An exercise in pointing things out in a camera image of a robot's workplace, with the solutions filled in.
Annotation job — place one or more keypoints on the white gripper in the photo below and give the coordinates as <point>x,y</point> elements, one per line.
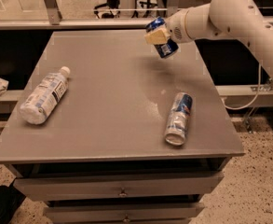
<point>175,27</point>

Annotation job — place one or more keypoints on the blue pepsi can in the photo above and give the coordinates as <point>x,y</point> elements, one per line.
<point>164,50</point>

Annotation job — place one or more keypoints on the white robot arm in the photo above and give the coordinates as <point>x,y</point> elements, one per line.
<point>220,19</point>

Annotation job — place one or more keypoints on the red bull can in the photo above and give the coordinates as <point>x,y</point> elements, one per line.
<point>178,119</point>

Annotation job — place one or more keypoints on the black office chair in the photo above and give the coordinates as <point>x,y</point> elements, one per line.
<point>109,0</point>

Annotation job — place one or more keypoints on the grey metal railing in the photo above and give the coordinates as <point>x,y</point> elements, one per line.
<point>85,14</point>

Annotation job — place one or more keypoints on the grey drawer cabinet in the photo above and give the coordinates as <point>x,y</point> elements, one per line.
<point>113,117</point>

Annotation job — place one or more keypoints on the white plastic bottle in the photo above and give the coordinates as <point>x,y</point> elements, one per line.
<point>41,102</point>

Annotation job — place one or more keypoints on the lower grey drawer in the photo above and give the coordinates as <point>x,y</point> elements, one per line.
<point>123,213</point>

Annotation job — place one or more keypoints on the grey drawer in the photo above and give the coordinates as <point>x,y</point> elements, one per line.
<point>118,186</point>
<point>123,213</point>

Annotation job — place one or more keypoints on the upper grey drawer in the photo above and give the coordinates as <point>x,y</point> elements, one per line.
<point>118,186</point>

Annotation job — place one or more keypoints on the black bag on floor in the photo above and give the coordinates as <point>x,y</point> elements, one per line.
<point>10,201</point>

